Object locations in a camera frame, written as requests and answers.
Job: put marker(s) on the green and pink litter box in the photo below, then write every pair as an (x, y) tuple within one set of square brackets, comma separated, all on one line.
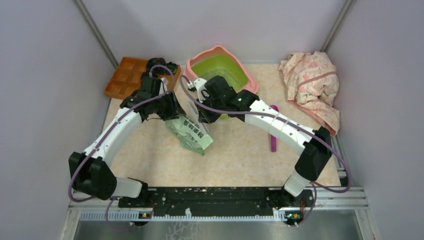
[(219, 57)]

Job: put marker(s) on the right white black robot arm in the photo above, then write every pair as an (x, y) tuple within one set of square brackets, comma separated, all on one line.
[(313, 146)]

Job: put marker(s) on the cream pink printed jacket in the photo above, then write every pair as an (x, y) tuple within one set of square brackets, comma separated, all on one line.
[(312, 85)]

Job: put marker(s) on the green litter pellets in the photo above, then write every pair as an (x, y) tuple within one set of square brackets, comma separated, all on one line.
[(231, 78)]

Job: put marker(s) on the purple plastic scoop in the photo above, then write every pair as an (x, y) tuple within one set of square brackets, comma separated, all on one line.
[(272, 138)]

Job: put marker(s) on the black round part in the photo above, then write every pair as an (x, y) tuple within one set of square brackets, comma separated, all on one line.
[(155, 61)]

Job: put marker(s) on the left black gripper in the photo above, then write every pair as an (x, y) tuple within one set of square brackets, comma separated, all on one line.
[(174, 109)]

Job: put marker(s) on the orange compartment tray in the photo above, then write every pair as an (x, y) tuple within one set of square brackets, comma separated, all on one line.
[(128, 76)]

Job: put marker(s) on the black part with green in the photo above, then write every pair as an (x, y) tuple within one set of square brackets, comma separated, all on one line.
[(172, 66)]

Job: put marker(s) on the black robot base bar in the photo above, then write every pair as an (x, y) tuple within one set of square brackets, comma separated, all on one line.
[(217, 201)]

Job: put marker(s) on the green cat litter bag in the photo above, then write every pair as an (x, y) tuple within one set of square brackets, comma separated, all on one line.
[(189, 134)]

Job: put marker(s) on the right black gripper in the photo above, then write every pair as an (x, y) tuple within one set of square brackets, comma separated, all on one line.
[(204, 117)]

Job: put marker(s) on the white plastic bracket piece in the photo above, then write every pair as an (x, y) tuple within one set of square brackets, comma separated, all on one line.
[(195, 116)]

